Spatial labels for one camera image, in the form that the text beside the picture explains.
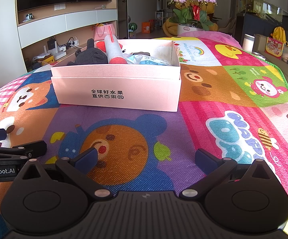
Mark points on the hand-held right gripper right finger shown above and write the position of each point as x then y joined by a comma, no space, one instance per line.
203,159

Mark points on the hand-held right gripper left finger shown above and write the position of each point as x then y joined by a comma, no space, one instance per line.
86,158

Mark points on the pink cardboard box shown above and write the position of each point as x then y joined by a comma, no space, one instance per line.
116,94

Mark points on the black plush toy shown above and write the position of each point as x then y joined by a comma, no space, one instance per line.
89,56

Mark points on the red round toy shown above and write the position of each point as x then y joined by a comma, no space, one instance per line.
101,46

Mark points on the white foam tube red ends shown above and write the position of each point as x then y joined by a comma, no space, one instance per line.
114,48

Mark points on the blue tissue packet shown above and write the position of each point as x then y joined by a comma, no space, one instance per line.
149,60

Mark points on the colourful cartoon play mat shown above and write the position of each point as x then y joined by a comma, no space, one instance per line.
208,134

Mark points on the yellow packet on shelf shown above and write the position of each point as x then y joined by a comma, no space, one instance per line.
44,60

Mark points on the pink fluffy cloth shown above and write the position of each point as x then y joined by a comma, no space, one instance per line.
208,36

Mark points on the white cylinder appliance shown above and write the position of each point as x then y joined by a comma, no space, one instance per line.
248,42

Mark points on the pink gift bag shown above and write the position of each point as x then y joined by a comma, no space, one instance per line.
101,32

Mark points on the white flower pot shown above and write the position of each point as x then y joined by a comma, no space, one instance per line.
186,29

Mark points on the white wooden TV cabinet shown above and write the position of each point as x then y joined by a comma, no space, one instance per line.
84,20

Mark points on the watermelon ball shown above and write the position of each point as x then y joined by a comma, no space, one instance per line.
132,26

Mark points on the dark cabinet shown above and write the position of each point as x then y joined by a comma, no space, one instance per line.
258,27

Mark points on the orange box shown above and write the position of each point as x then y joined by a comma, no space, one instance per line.
146,27

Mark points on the yellow backpack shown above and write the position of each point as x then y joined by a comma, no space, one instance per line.
279,34

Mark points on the pink orchid plant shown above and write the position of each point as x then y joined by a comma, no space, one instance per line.
191,7

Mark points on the glass fish tank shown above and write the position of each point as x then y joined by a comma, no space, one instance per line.
266,7

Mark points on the white wall switch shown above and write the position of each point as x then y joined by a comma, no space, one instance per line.
59,7

